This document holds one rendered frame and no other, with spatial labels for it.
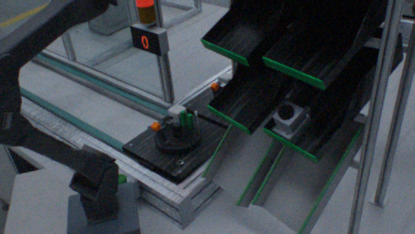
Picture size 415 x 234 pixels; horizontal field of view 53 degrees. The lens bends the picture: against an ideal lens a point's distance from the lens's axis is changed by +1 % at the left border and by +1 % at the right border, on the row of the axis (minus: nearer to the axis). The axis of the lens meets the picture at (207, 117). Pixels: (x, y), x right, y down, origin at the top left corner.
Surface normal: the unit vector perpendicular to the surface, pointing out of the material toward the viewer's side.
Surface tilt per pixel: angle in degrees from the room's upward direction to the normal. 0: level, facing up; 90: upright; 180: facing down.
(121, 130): 0
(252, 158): 45
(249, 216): 0
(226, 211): 0
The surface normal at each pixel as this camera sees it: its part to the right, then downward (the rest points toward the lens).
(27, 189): -0.08, -0.81
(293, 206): -0.60, -0.28
